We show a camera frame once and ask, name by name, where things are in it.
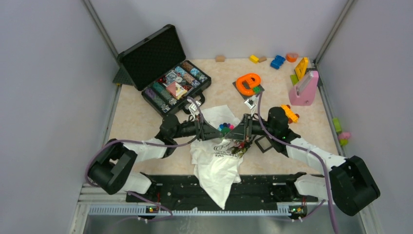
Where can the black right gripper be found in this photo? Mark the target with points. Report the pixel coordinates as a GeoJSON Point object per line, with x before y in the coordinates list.
{"type": "Point", "coordinates": [242, 131]}

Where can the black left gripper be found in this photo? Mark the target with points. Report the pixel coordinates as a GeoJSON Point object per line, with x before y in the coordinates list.
{"type": "Point", "coordinates": [205, 132]}

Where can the colourful beaded brooch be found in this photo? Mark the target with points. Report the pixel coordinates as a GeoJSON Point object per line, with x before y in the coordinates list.
{"type": "Point", "coordinates": [225, 128]}

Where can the white printed t-shirt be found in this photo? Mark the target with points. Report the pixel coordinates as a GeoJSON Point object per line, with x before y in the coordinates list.
{"type": "Point", "coordinates": [216, 163]}

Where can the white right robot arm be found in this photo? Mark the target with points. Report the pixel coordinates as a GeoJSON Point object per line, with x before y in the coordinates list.
{"type": "Point", "coordinates": [345, 182]}

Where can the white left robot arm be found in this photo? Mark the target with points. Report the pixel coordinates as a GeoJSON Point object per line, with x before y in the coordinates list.
{"type": "Point", "coordinates": [111, 167]}

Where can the dark grey square mat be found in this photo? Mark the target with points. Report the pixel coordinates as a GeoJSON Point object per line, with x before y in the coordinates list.
{"type": "Point", "coordinates": [244, 96]}

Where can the yellow toy car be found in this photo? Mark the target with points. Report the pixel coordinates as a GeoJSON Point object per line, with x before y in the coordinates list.
{"type": "Point", "coordinates": [292, 117]}

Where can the orange letter e toy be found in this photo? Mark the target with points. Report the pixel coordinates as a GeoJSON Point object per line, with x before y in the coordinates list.
{"type": "Point", "coordinates": [246, 83]}

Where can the pink wedge stand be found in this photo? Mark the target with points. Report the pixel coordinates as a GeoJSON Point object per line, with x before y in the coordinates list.
{"type": "Point", "coordinates": [304, 91]}

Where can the green flat toy piece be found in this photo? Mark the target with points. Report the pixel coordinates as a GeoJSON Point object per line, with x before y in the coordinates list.
{"type": "Point", "coordinates": [294, 79]}

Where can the yellow toy brick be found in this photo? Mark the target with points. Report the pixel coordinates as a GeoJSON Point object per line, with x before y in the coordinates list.
{"type": "Point", "coordinates": [254, 59]}

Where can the blue toy brick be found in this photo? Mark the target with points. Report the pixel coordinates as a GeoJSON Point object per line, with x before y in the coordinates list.
{"type": "Point", "coordinates": [277, 62]}

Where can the tan wooden block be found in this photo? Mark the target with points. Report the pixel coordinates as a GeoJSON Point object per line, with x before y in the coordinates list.
{"type": "Point", "coordinates": [220, 58]}

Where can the black poker chip case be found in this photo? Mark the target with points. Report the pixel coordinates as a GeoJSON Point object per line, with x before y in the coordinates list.
{"type": "Point", "coordinates": [158, 68]}

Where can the yellow perforated toy block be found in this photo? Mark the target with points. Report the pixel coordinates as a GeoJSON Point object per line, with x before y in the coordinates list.
{"type": "Point", "coordinates": [301, 67]}

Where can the orange tape roll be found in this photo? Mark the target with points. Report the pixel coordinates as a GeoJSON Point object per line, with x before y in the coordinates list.
{"type": "Point", "coordinates": [291, 57]}

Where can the pink and green toy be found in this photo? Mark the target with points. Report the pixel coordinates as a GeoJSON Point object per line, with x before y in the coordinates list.
{"type": "Point", "coordinates": [343, 137]}

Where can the black square frame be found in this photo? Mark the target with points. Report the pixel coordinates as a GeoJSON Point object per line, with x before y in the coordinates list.
{"type": "Point", "coordinates": [264, 144]}

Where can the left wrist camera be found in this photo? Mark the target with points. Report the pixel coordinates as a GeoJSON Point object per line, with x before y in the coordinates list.
{"type": "Point", "coordinates": [194, 107]}

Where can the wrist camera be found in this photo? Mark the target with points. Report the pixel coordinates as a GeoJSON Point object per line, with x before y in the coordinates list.
{"type": "Point", "coordinates": [194, 107]}
{"type": "Point", "coordinates": [250, 104]}

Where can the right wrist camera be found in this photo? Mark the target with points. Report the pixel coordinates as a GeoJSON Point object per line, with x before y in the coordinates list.
{"type": "Point", "coordinates": [250, 104]}

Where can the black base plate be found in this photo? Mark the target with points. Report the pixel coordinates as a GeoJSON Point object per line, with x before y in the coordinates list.
{"type": "Point", "coordinates": [252, 193]}

